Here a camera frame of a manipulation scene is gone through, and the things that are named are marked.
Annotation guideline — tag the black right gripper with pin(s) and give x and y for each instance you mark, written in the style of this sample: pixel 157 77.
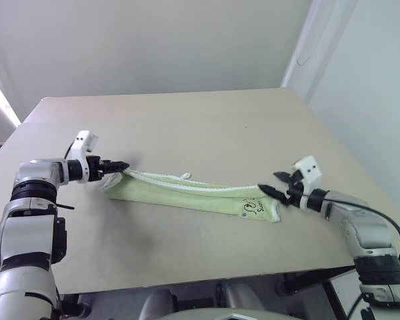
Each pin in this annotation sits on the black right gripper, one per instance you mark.
pixel 294 196

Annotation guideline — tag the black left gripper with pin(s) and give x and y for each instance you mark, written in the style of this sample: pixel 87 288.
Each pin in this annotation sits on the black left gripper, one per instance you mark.
pixel 94 168

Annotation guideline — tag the light green towel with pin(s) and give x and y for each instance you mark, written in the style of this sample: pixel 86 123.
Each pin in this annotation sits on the light green towel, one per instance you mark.
pixel 200 198

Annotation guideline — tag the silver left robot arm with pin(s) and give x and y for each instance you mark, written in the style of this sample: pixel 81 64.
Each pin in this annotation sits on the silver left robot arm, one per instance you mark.
pixel 26 233

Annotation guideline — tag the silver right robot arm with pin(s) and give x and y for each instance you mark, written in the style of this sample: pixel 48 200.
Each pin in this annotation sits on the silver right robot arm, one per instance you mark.
pixel 366 230

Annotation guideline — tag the grey rounded shape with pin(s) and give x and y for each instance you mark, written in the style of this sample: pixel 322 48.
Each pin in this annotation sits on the grey rounded shape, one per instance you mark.
pixel 156 305
pixel 241 293

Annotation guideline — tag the black table leg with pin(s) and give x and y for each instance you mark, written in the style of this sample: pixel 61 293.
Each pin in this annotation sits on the black table leg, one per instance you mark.
pixel 335 301

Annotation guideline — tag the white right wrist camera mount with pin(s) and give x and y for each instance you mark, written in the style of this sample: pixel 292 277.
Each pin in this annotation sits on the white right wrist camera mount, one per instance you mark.
pixel 309 171

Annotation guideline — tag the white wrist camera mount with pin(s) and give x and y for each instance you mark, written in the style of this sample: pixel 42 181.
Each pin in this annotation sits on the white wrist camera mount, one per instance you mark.
pixel 309 171
pixel 83 140

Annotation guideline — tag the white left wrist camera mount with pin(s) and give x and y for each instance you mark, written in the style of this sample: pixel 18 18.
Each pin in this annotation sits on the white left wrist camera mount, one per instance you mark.
pixel 83 140

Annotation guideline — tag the black table frame bar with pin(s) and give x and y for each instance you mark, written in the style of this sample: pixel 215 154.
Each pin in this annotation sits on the black table frame bar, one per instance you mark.
pixel 313 278

